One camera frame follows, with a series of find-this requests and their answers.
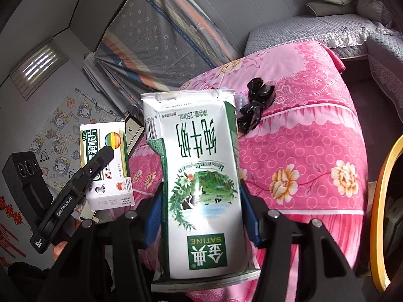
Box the grey quilted corner sofa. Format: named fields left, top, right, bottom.
left=244, top=10, right=402, bottom=116

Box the black plastic bag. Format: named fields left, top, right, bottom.
left=238, top=77, right=276, bottom=135

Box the white low cabinet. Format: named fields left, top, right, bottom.
left=124, top=112, right=144, bottom=157

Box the grey square cushion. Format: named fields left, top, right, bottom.
left=357, top=0, right=393, bottom=28

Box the green white medicine box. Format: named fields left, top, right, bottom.
left=79, top=121, right=135, bottom=211

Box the person's left hand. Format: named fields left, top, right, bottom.
left=53, top=218, right=81, bottom=261

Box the green white milk carton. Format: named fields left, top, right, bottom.
left=141, top=89, right=248, bottom=280

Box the grey bolster pillow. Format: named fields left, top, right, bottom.
left=304, top=0, right=355, bottom=17

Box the striped sheet covered wardrobe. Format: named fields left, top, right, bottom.
left=83, top=0, right=241, bottom=117

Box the gold rimmed trash bin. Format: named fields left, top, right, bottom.
left=370, top=138, right=402, bottom=292

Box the cartoon print wall cloth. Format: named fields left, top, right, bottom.
left=29, top=89, right=122, bottom=194

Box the pink floral table cover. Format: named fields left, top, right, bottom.
left=130, top=40, right=368, bottom=301

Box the small window with blinds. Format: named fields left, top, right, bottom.
left=9, top=38, right=69, bottom=100

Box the white foam fruit net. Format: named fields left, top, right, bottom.
left=234, top=93, right=248, bottom=111

